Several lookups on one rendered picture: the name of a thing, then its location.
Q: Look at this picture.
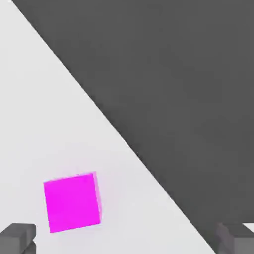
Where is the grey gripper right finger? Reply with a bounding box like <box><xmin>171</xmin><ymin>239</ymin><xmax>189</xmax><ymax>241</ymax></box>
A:
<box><xmin>215</xmin><ymin>222</ymin><xmax>254</xmax><ymax>254</ymax></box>

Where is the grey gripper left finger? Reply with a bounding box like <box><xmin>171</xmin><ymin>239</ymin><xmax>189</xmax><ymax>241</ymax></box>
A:
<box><xmin>0</xmin><ymin>223</ymin><xmax>37</xmax><ymax>254</ymax></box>

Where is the small magenta cube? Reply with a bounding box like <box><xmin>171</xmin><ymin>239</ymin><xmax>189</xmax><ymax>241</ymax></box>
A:
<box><xmin>43</xmin><ymin>171</ymin><xmax>103</xmax><ymax>234</ymax></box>

